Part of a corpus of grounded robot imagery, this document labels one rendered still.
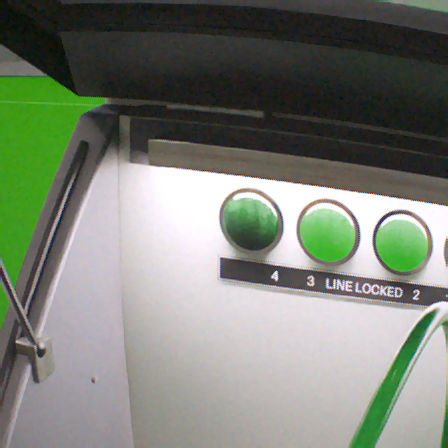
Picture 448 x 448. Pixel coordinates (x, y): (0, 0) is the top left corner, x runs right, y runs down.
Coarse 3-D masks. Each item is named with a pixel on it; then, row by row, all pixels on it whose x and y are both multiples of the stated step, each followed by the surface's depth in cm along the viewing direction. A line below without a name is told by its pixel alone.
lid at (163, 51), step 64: (0, 0) 88; (64, 0) 81; (128, 0) 79; (192, 0) 78; (256, 0) 75; (320, 0) 72; (384, 0) 69; (64, 64) 100; (128, 64) 90; (192, 64) 87; (256, 64) 84; (320, 64) 81; (384, 64) 77
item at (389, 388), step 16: (416, 320) 67; (432, 320) 67; (416, 336) 65; (400, 352) 64; (416, 352) 64; (400, 368) 63; (384, 384) 62; (400, 384) 62; (384, 400) 61; (368, 416) 60; (384, 416) 60; (368, 432) 59
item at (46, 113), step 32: (0, 64) 350; (0, 96) 354; (32, 96) 349; (64, 96) 345; (0, 128) 356; (32, 128) 352; (64, 128) 347; (0, 160) 360; (32, 160) 355; (0, 192) 363; (32, 192) 358; (0, 224) 366; (32, 224) 361; (0, 256) 370; (0, 288) 374; (0, 320) 378
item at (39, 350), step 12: (0, 264) 85; (0, 276) 85; (12, 288) 86; (12, 300) 87; (24, 312) 88; (24, 324) 88; (48, 336) 92; (24, 348) 90; (36, 348) 90; (48, 348) 92; (36, 360) 90; (48, 360) 92; (36, 372) 90; (48, 372) 92
